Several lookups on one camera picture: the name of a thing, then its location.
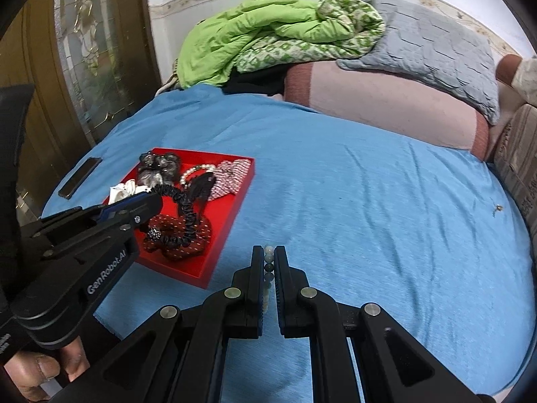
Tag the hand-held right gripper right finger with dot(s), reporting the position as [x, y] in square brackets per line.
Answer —
[280, 273]

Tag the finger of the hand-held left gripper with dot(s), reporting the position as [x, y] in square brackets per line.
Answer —
[75, 218]
[142, 210]

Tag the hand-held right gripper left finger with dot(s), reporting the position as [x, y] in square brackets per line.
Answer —
[256, 269]

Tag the white printed scrunchie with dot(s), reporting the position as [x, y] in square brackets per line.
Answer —
[125, 189]

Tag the black scrunchie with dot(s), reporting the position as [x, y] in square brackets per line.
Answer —
[184, 206]

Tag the red tray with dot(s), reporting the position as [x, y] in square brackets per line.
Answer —
[228, 218]

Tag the red white-dotted scrunchie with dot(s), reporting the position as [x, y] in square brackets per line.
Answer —
[202, 231]

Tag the person's left hand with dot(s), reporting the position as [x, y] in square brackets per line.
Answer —
[37, 369]

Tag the black phone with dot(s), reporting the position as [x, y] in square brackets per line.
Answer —
[79, 178]

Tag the dark grey flower scrunchie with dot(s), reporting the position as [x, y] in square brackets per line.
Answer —
[161, 164]

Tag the pink white striped scrunchie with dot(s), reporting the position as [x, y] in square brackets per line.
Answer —
[233, 174]

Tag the blue bed sheet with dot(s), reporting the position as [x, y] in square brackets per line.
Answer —
[377, 239]

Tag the wooden door with glass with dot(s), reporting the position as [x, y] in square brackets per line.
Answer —
[50, 92]

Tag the black cloth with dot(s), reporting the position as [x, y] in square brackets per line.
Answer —
[256, 84]

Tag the green quilted blanket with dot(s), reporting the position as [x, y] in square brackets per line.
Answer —
[218, 46]

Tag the pink pillow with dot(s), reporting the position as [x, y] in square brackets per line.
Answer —
[377, 96]

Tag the small gold trinket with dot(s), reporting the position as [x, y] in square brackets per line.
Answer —
[498, 209]

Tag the green white patterned blanket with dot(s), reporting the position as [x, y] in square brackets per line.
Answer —
[348, 21]

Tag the grey quilted pillow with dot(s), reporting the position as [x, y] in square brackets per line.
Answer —
[428, 46]

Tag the brown cushion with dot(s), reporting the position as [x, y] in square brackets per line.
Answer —
[507, 69]

